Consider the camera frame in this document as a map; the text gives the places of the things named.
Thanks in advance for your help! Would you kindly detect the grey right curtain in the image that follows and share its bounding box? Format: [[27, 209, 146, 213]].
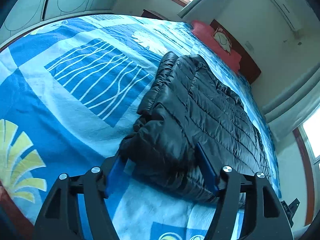
[[177, 0, 235, 22]]

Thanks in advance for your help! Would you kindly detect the black quilted down jacket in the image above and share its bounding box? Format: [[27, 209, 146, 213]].
[[118, 52, 271, 203]]

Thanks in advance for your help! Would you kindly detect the white glass sliding wardrobe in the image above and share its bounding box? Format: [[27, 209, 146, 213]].
[[1, 0, 116, 42]]

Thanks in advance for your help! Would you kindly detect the blue patterned bed sheet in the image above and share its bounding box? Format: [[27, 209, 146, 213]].
[[1, 14, 280, 225]]

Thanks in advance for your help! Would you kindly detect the dark wooden nightstand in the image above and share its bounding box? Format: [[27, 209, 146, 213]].
[[141, 9, 169, 21]]

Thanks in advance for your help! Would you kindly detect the white wall air conditioner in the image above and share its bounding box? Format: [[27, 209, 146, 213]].
[[270, 0, 302, 32]]

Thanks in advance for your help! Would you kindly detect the white wall switch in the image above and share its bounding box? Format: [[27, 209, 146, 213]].
[[245, 41, 254, 52]]

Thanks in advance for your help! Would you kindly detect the red pillow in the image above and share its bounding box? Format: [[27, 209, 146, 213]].
[[191, 20, 241, 73]]

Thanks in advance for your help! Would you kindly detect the dark wooden headboard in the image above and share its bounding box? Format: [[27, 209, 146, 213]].
[[210, 20, 261, 85]]

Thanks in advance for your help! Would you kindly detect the white cartoon cushion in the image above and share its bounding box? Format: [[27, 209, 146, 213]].
[[213, 27, 232, 54]]

